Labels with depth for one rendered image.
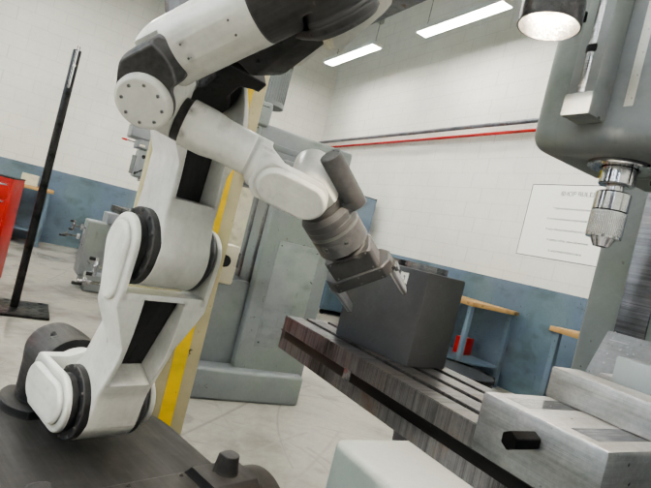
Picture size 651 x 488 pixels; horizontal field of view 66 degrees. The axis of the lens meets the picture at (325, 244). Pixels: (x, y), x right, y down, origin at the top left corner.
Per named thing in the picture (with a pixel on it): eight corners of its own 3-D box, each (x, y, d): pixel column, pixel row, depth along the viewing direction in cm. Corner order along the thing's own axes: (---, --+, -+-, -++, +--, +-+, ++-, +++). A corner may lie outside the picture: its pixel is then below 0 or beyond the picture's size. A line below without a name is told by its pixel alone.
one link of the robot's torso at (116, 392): (29, 407, 101) (112, 197, 91) (123, 401, 116) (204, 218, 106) (47, 465, 91) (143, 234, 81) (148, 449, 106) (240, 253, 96)
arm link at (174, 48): (80, 62, 63) (228, -18, 56) (123, 33, 73) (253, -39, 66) (137, 139, 69) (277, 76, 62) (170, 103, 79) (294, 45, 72)
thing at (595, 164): (635, 160, 66) (636, 154, 66) (574, 161, 73) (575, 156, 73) (666, 177, 70) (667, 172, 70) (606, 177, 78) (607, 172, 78)
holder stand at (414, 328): (406, 367, 96) (431, 265, 96) (334, 333, 113) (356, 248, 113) (444, 369, 103) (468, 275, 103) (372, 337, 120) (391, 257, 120)
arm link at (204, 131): (233, 187, 74) (108, 125, 70) (249, 155, 82) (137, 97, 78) (262, 131, 68) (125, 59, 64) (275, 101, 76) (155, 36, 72)
